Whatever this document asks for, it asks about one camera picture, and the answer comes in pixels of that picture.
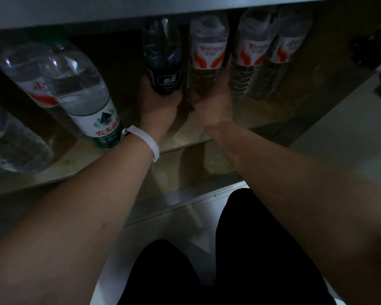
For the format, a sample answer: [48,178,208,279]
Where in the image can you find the white-capped green label water bottle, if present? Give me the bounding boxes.
[142,17,182,96]

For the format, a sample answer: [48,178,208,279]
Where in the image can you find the person's black trousers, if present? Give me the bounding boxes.
[117,189,337,305]

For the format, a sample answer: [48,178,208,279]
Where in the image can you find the hinged cabinet door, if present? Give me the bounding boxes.
[289,15,381,188]

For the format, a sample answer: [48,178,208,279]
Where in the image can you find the person's left forearm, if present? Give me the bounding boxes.
[0,136,156,305]

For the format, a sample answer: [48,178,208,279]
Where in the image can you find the person's left hand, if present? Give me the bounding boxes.
[136,76,183,143]

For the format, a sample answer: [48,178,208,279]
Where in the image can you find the person's right forearm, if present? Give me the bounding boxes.
[206,120,381,305]

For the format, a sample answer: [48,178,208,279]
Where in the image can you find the beige tiled floor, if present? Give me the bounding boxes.
[90,184,251,305]

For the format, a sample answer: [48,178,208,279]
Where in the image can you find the red label water bottle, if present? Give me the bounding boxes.
[227,8,279,99]
[251,4,315,100]
[0,41,83,137]
[187,14,231,96]
[0,97,54,174]

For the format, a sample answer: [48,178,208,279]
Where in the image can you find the person's right hand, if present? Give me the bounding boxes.
[187,72,235,137]

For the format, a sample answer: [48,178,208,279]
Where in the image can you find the smartwatch with white band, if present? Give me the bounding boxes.
[122,125,160,163]

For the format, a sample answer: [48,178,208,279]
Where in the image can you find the green cap water bottle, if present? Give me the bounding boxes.
[39,41,125,150]

